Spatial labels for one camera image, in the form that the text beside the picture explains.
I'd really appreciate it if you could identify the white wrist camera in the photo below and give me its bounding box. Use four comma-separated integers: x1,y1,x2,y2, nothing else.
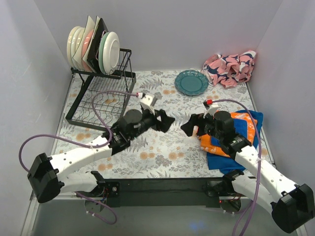
137,92,157,115
203,99,219,118

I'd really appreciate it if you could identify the blue cloth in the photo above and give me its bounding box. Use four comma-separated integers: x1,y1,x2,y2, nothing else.
207,111,263,174

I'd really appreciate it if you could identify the black wire dish rack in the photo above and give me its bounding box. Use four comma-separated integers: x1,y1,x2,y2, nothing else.
65,49,136,131

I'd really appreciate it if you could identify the orange white cloth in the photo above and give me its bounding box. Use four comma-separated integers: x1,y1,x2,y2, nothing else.
199,110,258,157

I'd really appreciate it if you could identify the pink round plate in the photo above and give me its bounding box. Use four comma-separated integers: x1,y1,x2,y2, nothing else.
81,30,94,72

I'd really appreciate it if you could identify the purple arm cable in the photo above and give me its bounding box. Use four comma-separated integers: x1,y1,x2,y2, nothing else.
209,99,263,236
18,90,143,226

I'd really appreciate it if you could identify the black square plate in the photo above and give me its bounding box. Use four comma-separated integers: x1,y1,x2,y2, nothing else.
87,18,108,73

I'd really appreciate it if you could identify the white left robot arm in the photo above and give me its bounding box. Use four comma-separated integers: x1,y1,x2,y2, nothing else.
27,109,175,203

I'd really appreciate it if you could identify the white blue striped plate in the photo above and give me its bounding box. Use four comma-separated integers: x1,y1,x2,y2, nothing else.
102,31,120,74

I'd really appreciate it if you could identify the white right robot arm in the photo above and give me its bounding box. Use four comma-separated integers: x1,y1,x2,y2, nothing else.
181,111,315,233

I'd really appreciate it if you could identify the cream round plate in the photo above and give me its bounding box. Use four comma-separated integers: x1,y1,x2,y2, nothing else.
66,26,81,68

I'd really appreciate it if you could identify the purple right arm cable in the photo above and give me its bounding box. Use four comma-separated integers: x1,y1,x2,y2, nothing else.
209,99,263,236

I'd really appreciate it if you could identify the cream square plate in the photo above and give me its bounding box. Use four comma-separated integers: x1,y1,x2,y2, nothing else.
74,16,95,70

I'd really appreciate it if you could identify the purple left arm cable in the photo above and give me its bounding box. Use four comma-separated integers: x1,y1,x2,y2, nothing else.
18,90,143,226

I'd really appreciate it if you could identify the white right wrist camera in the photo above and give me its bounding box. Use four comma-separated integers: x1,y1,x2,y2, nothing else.
203,99,219,118

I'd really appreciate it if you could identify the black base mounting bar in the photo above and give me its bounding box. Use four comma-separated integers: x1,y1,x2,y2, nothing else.
80,177,236,207

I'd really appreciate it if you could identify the mint green plate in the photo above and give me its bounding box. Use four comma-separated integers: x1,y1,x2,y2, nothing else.
98,32,109,74

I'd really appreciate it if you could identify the floral table mat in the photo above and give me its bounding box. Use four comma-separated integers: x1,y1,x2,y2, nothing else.
57,71,255,178

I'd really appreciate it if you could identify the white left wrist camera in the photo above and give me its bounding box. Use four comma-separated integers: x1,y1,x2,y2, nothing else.
137,92,157,115

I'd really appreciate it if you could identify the pink navy patterned cloth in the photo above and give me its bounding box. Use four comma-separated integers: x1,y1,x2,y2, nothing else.
201,50,257,89

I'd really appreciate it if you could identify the white green rimmed plate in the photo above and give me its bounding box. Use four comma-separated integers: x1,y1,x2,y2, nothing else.
71,27,84,69

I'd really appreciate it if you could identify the teal scalloped plate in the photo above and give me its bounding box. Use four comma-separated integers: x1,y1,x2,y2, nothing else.
174,70,209,96

